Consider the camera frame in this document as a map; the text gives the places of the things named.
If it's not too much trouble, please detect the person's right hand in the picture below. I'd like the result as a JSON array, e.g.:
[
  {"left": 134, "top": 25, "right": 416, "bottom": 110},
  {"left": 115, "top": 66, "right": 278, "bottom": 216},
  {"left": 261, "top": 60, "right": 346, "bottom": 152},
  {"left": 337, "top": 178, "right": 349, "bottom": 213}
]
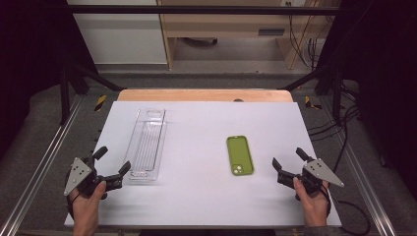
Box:
[{"left": 292, "top": 176, "right": 330, "bottom": 221}]

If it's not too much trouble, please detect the light wooden desk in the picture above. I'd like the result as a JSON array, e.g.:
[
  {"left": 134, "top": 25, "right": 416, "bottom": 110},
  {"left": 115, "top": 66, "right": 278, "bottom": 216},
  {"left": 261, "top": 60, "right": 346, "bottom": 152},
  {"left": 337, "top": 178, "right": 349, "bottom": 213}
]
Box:
[{"left": 156, "top": 0, "right": 330, "bottom": 71}]

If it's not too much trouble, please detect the black vertical frame post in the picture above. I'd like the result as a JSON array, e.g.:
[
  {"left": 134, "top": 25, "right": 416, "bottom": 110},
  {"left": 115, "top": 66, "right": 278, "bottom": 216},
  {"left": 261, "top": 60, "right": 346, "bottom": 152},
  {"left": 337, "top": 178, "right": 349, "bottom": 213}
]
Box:
[
  {"left": 331, "top": 67, "right": 343, "bottom": 127},
  {"left": 60, "top": 64, "right": 71, "bottom": 126}
]

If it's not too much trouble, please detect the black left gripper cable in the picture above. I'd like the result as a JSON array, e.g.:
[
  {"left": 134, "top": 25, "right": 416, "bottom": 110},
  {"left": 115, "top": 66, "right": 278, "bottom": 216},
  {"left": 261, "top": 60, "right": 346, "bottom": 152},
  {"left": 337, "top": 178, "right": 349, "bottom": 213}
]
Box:
[{"left": 66, "top": 191, "right": 82, "bottom": 219}]

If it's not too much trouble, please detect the black horizontal frame bar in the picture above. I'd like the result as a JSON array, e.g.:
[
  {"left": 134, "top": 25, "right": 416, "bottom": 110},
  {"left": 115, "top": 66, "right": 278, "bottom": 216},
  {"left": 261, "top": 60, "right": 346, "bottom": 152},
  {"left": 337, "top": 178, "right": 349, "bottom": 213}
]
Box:
[{"left": 65, "top": 4, "right": 342, "bottom": 16}]

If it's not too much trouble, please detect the person's left hand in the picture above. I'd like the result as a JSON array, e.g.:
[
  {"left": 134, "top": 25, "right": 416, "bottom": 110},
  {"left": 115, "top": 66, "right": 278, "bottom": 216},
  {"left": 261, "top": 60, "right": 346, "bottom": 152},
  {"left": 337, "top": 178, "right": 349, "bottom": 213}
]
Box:
[{"left": 69, "top": 180, "right": 108, "bottom": 220}]

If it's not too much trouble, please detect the black diagonal frame strut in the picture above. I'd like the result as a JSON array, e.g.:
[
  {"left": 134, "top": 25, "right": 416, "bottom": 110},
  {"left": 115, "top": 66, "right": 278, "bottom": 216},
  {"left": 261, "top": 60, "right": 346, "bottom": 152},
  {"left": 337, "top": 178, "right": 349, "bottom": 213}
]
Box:
[
  {"left": 277, "top": 64, "right": 332, "bottom": 91},
  {"left": 69, "top": 61, "right": 128, "bottom": 92}
]

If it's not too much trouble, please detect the black desk cable bundle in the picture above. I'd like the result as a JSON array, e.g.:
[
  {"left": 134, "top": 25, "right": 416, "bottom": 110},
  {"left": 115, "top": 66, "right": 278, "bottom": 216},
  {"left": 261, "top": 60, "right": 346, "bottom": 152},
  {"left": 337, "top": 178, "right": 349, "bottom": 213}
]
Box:
[{"left": 287, "top": 2, "right": 327, "bottom": 71}]

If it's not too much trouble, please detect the black floor cable bundle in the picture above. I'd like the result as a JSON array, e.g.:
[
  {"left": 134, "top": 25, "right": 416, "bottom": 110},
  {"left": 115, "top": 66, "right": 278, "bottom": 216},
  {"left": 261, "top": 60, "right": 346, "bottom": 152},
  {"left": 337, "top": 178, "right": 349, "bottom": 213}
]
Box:
[{"left": 307, "top": 82, "right": 362, "bottom": 143}]

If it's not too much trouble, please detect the aluminium floor rail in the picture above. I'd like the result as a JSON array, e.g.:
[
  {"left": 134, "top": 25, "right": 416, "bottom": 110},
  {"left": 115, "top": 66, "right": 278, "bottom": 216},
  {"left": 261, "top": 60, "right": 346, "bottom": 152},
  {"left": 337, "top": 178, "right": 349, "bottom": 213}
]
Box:
[
  {"left": 318, "top": 96, "right": 398, "bottom": 236},
  {"left": 0, "top": 94, "right": 85, "bottom": 236}
]

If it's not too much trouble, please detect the wooden table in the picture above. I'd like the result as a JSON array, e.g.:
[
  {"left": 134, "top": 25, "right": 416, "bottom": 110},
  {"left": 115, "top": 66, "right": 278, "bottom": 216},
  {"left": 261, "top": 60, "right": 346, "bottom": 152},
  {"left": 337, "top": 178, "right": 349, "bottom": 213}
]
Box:
[{"left": 117, "top": 88, "right": 295, "bottom": 103}]

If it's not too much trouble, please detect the grey desk label plate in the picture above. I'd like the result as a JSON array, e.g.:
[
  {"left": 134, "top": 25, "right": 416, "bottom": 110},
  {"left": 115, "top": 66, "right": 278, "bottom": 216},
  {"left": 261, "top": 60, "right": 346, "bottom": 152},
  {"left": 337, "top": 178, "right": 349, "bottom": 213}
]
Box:
[{"left": 258, "top": 28, "right": 286, "bottom": 36}]

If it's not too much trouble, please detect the yellow black tape marker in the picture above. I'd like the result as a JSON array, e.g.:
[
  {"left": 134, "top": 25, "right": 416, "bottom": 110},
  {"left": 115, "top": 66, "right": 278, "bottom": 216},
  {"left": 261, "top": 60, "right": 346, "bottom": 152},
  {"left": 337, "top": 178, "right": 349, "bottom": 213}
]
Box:
[
  {"left": 304, "top": 94, "right": 323, "bottom": 111},
  {"left": 93, "top": 94, "right": 108, "bottom": 113}
]

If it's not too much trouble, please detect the black curtain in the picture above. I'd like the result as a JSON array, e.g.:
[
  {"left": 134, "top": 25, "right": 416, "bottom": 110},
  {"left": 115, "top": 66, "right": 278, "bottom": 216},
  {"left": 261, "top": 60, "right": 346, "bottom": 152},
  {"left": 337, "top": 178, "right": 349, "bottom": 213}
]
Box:
[
  {"left": 0, "top": 0, "right": 99, "bottom": 158},
  {"left": 316, "top": 0, "right": 417, "bottom": 191}
]

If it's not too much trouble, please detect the clear plastic tray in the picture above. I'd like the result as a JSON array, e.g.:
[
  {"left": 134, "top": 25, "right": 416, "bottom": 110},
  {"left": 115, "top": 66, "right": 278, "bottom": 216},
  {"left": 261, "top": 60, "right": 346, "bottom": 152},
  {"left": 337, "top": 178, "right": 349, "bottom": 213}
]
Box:
[{"left": 123, "top": 107, "right": 169, "bottom": 182}]

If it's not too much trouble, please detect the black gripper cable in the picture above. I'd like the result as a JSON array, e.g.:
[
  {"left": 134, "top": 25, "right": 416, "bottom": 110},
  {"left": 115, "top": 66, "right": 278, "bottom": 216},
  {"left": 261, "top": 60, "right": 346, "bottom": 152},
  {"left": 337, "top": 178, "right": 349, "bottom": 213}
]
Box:
[
  {"left": 319, "top": 183, "right": 372, "bottom": 236},
  {"left": 66, "top": 191, "right": 82, "bottom": 219}
]

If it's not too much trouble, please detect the green phone case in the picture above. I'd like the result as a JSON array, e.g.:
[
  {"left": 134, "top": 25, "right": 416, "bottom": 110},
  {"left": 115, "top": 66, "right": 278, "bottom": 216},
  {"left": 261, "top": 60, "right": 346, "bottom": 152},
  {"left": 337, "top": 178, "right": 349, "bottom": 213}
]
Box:
[{"left": 225, "top": 135, "right": 256, "bottom": 177}]

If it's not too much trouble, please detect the white table mat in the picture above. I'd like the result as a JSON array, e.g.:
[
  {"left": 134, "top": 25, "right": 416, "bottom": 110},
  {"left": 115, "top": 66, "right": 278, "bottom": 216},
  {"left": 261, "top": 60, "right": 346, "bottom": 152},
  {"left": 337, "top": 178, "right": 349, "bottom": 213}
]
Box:
[{"left": 64, "top": 100, "right": 343, "bottom": 228}]

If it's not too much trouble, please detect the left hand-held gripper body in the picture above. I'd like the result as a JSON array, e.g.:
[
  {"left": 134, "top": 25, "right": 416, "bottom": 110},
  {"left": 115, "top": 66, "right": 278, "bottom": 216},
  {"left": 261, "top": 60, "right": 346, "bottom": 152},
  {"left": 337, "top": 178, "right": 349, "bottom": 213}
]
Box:
[{"left": 63, "top": 156, "right": 125, "bottom": 200}]

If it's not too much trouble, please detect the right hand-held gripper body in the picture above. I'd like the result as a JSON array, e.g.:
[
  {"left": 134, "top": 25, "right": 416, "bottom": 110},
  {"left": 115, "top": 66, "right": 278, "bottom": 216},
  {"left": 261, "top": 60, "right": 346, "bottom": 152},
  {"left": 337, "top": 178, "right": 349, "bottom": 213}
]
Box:
[{"left": 275, "top": 157, "right": 345, "bottom": 202}]

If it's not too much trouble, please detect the white cabinet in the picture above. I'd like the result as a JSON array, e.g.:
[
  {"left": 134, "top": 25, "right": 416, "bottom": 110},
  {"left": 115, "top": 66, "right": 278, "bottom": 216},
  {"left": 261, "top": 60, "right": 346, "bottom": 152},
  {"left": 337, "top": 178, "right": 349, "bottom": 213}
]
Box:
[{"left": 66, "top": 0, "right": 168, "bottom": 65}]

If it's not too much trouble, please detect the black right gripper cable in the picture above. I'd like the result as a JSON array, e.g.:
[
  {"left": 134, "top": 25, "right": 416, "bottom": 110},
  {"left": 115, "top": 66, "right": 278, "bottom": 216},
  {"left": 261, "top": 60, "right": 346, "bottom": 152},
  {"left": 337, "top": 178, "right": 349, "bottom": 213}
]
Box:
[{"left": 319, "top": 183, "right": 372, "bottom": 236}]

